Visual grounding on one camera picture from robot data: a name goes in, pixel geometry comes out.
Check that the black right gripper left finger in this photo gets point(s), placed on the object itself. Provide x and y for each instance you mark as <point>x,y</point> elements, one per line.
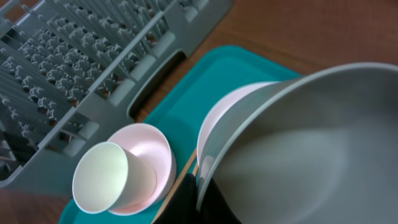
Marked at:
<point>181,208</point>

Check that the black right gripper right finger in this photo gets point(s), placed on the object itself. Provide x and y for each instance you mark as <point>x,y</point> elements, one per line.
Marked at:
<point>214,209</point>

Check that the grey bowl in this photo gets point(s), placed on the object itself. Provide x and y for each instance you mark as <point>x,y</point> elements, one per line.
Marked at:
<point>331,156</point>

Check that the small pink bowl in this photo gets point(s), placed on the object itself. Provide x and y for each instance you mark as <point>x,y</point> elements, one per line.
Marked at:
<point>149,144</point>

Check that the teal plastic tray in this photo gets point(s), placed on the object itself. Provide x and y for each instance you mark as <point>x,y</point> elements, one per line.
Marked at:
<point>180,114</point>

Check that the grey dishwasher rack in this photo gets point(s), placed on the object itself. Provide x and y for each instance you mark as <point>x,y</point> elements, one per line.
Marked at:
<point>71,72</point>

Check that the white paper cup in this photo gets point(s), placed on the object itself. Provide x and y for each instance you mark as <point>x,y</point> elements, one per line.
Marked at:
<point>109,177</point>

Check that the wooden chopstick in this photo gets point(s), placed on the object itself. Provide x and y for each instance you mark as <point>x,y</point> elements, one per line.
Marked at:
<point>192,161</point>
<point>195,170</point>

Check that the large pink plate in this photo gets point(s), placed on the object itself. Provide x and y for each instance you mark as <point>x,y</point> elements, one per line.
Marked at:
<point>214,115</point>

